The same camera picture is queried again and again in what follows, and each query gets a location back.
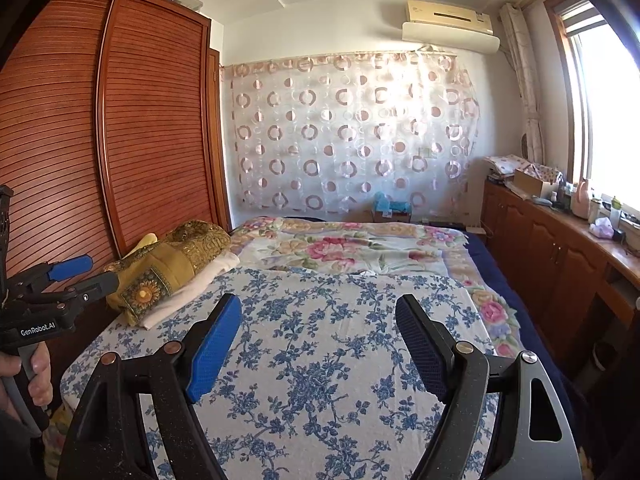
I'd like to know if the blue white floral bedsheet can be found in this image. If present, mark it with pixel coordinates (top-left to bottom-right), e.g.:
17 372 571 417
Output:
61 268 495 479

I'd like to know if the white folded cloth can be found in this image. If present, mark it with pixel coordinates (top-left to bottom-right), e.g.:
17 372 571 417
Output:
137 250 240 330

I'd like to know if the cardboard box on cabinet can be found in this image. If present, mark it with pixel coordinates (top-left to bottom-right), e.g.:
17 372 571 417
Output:
513 169 558 200

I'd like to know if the yellow folded cloth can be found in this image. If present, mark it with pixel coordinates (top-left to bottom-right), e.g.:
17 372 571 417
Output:
126 233 158 257

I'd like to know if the dark grey sleeve forearm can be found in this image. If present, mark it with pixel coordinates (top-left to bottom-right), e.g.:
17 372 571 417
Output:
0 412 47 480

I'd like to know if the pink bottle on cabinet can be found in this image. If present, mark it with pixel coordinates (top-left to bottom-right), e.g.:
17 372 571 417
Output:
570 179 590 220

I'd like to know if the brown wooden side cabinet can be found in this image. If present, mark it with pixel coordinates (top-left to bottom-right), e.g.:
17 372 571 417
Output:
480 181 639 365

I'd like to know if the patterned window side curtain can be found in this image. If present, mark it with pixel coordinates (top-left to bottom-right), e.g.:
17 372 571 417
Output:
499 3 544 164

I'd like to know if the lilac tissue pack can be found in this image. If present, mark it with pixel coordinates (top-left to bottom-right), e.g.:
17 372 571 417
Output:
589 217 615 240

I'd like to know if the olive gold patterned cloth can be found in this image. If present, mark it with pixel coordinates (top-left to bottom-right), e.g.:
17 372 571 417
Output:
105 220 231 326

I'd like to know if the pink floral fleece blanket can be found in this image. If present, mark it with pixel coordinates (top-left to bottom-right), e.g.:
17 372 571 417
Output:
231 217 524 356

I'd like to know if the red brown wooden wardrobe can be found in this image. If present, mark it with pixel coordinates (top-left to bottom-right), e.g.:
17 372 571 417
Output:
0 0 234 306

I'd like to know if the person's left hand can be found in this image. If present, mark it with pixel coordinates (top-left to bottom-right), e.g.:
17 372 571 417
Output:
0 341 54 424

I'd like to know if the sheer pink circle curtain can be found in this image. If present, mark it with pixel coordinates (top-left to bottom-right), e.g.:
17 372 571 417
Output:
222 51 480 221

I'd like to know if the white wall air conditioner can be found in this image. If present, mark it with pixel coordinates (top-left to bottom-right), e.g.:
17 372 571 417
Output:
402 0 500 54

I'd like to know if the navy blue bed cover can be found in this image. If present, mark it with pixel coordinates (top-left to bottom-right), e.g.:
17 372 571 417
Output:
466 234 577 431

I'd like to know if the teal blue toy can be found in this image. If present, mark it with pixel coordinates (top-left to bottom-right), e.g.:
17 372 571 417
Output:
373 192 412 218

